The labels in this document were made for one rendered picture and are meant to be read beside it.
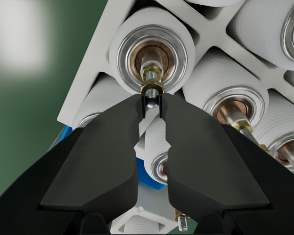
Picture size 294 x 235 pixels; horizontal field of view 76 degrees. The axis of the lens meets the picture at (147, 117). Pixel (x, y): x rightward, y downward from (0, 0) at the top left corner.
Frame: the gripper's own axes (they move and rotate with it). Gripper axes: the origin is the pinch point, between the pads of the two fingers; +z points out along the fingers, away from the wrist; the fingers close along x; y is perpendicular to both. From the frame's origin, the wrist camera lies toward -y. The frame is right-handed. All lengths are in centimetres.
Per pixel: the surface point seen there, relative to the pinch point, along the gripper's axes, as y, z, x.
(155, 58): -0.4, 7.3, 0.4
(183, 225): 16.6, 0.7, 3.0
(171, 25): -2.9, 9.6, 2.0
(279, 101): 9.2, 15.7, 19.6
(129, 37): -2.1, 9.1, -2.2
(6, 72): 9, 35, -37
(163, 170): 17.4, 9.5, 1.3
